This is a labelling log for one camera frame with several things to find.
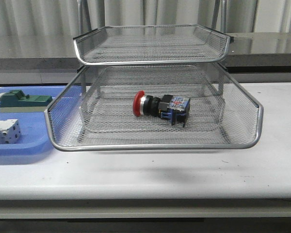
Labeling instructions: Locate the red emergency stop button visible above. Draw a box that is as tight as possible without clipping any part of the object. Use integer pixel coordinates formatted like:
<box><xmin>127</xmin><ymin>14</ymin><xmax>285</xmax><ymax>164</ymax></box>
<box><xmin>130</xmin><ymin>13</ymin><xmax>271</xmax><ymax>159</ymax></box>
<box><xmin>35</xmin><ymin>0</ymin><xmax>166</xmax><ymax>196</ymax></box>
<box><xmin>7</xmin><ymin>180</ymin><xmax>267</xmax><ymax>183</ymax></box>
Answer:
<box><xmin>132</xmin><ymin>90</ymin><xmax>191</xmax><ymax>127</ymax></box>

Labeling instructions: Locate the silver mesh tray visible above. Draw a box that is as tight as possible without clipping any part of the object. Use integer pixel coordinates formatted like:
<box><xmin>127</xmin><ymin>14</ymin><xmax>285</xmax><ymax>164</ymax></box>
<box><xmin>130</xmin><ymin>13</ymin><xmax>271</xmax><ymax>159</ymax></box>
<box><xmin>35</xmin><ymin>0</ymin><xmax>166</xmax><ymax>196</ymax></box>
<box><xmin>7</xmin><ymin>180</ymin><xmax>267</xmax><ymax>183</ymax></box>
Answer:
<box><xmin>73</xmin><ymin>24</ymin><xmax>231</xmax><ymax>66</ymax></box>
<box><xmin>45</xmin><ymin>63</ymin><xmax>263</xmax><ymax>151</ymax></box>
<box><xmin>82</xmin><ymin>97</ymin><xmax>223</xmax><ymax>133</ymax></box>

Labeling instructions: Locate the silver mesh bottom tray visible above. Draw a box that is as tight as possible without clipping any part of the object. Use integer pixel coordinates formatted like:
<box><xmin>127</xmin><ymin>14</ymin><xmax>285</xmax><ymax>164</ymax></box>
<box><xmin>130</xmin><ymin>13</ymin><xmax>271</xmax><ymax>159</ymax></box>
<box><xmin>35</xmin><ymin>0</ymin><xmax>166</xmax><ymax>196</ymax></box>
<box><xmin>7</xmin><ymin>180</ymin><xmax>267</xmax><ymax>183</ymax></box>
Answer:
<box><xmin>82</xmin><ymin>97</ymin><xmax>223</xmax><ymax>133</ymax></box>

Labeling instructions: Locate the silver mesh top tray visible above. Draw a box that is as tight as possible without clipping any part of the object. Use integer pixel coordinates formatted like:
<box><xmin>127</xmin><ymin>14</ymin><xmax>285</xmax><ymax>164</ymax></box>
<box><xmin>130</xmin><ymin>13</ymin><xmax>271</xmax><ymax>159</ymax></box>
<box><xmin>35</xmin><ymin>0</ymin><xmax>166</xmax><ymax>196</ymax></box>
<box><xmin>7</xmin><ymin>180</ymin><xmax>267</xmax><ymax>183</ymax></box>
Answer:
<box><xmin>73</xmin><ymin>24</ymin><xmax>231</xmax><ymax>66</ymax></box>

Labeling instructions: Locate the blue plastic tray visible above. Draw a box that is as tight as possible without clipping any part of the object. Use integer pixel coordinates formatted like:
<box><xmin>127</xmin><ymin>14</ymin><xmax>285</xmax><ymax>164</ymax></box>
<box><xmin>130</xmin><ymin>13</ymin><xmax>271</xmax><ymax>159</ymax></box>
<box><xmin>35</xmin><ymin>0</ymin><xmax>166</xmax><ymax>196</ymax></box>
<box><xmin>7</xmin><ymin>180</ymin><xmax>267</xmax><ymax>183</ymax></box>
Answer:
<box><xmin>0</xmin><ymin>85</ymin><xmax>81</xmax><ymax>156</ymax></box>

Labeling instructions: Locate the white circuit breaker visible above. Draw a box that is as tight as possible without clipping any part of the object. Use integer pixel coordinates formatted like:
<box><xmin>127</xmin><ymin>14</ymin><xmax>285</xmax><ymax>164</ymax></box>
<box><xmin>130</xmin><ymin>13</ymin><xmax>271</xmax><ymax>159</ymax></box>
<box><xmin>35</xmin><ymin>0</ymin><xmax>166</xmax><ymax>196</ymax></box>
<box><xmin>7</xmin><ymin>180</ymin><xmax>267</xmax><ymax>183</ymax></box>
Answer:
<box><xmin>0</xmin><ymin>119</ymin><xmax>21</xmax><ymax>144</ymax></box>

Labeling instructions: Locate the grey metal rack frame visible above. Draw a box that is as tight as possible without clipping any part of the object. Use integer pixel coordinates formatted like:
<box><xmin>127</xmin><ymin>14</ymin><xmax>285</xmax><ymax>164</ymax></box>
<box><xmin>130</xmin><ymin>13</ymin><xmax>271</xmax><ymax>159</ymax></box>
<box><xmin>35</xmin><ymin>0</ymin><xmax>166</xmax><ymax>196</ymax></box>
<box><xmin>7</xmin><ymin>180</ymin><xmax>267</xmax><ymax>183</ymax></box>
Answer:
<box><xmin>72</xmin><ymin>0</ymin><xmax>234</xmax><ymax>144</ymax></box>

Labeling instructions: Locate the green electrical switch module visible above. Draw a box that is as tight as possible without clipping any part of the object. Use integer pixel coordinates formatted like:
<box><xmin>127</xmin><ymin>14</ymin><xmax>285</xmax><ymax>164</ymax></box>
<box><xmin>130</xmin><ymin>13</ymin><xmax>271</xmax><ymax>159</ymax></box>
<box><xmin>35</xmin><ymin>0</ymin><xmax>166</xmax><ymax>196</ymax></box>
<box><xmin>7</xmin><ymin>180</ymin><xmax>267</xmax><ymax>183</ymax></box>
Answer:
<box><xmin>0</xmin><ymin>90</ymin><xmax>52</xmax><ymax>113</ymax></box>

